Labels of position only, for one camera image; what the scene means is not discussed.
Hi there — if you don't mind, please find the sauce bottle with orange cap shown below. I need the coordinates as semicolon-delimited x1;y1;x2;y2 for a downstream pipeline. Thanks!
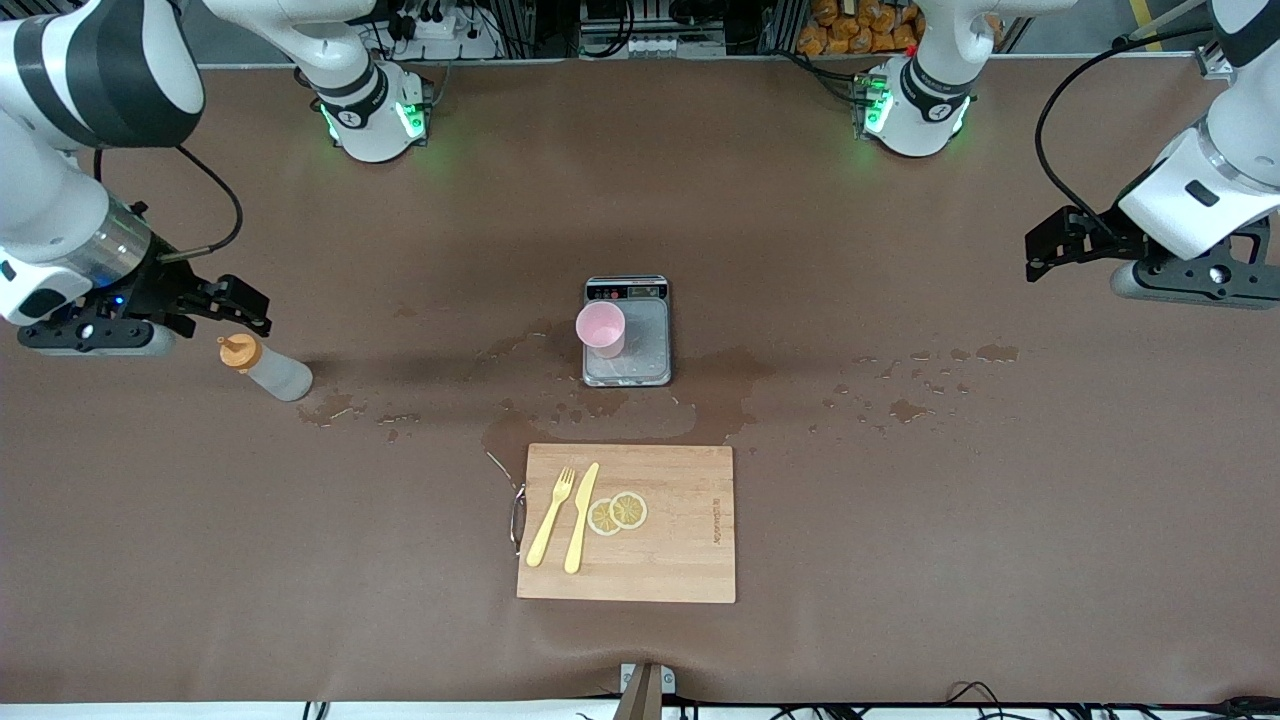
218;333;314;403

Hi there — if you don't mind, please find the pink plastic cup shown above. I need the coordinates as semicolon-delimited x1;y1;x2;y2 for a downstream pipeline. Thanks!
576;302;628;359

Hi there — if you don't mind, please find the orange snack pile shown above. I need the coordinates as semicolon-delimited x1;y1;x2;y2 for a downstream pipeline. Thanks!
797;0;926;57

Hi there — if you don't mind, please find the white power strip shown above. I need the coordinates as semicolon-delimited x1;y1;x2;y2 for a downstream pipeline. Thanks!
385;0;501;61

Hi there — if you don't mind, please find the spilled liquid puddle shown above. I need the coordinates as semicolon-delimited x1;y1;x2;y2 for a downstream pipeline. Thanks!
462;318;783;486

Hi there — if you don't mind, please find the yellow plastic fork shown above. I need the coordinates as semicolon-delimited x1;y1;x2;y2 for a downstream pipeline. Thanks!
526;466;578;569

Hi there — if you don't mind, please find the yellow plastic knife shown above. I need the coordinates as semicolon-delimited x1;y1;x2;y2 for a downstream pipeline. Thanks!
563;462;601;575

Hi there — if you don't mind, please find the silver digital kitchen scale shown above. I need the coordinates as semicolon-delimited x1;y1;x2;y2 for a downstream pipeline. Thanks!
583;276;672;389

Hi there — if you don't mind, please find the white connector block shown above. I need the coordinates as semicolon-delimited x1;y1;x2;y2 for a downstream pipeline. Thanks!
580;33;728;59

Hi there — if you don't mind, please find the wooden cutting board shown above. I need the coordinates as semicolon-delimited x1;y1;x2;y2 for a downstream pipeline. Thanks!
516;444;737;604

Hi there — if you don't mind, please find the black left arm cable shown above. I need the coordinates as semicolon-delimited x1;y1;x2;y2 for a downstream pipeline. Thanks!
1034;25;1221;241

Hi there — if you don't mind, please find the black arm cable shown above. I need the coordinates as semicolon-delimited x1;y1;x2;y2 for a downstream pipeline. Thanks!
1034;25;1221;241
92;145;244;263

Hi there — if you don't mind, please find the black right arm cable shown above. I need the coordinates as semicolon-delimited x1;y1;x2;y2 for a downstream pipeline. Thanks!
92;145;244;263

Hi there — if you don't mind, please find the black cable bundle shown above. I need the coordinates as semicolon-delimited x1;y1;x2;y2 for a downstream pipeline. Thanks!
940;682;1280;720

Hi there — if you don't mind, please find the metal table edge bracket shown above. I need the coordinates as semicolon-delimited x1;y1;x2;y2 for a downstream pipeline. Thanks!
618;662;678;720

